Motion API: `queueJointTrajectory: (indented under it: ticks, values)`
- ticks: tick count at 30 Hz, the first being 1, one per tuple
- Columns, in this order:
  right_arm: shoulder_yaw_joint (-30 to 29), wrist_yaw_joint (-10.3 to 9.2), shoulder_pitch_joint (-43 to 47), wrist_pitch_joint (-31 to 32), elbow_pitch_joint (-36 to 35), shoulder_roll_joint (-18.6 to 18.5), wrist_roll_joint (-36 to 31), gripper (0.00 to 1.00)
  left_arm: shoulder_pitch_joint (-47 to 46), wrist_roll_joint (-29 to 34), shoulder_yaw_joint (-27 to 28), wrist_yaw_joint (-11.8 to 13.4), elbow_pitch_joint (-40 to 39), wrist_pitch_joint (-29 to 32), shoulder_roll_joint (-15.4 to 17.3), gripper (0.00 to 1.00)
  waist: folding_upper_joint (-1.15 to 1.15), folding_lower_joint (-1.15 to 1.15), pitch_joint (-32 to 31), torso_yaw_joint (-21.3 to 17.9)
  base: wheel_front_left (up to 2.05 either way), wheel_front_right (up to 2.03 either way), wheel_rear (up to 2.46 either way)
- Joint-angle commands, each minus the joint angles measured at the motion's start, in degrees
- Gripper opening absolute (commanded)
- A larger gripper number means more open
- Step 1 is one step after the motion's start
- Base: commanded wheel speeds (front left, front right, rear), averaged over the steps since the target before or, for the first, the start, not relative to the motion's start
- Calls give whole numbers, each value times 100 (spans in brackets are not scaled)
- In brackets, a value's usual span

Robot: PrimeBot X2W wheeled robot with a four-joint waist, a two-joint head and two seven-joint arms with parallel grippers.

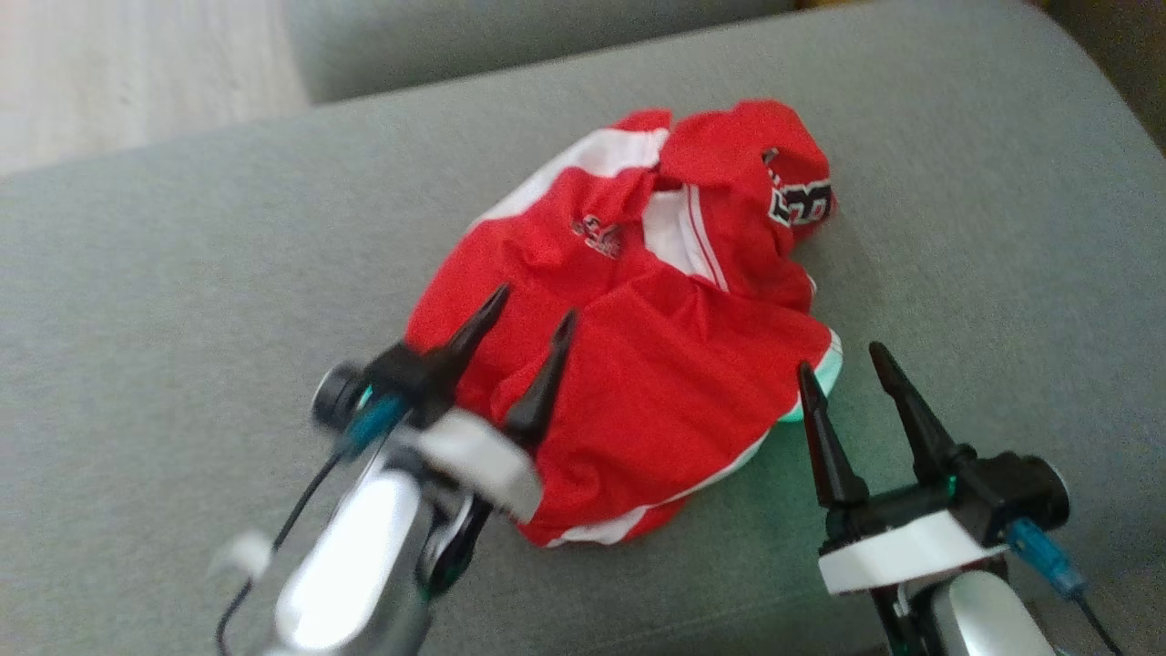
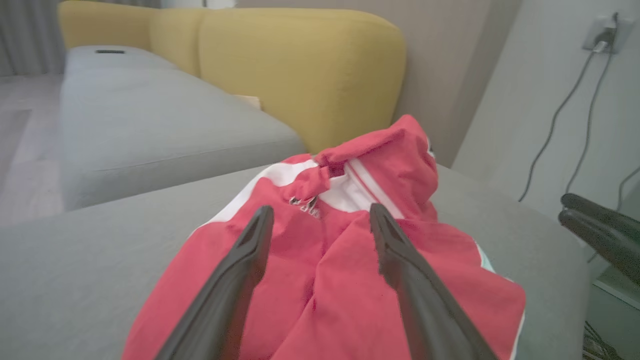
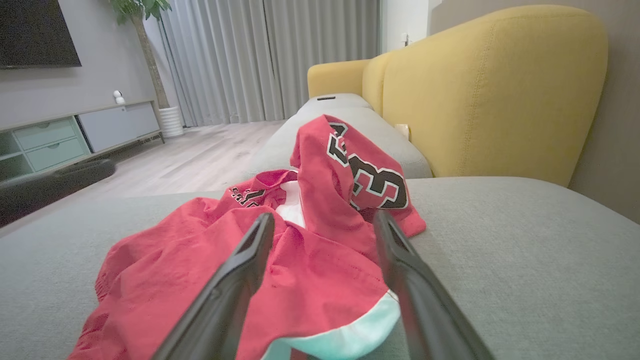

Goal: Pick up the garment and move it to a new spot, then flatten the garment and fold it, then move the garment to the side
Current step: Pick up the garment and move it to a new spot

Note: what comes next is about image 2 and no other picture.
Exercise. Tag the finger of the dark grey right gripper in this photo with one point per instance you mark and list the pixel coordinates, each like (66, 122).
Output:
(610, 245)
(600, 212)

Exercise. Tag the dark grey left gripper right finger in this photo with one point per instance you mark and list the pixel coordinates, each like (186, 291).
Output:
(425, 305)

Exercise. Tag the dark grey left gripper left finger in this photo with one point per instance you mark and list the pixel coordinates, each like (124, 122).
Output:
(220, 305)

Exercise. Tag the red shorts with white stripe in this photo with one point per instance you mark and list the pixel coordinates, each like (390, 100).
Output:
(325, 290)

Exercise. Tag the grey sofa ottoman cushion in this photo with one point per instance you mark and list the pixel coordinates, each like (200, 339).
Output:
(75, 275)

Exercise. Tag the grey sofa seat cushion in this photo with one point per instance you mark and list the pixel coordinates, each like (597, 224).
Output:
(150, 115)

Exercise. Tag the small beige tag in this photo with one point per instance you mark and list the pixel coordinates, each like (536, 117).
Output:
(248, 101)

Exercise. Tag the yellow sofa backrest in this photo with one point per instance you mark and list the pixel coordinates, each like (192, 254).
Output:
(300, 70)

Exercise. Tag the small black label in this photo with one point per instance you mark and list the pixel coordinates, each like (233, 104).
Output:
(110, 51)

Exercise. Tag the grey curtain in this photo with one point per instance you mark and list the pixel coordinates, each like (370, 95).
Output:
(25, 35)

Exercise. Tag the white wall outlet with plug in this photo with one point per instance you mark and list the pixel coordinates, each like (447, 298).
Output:
(607, 32)

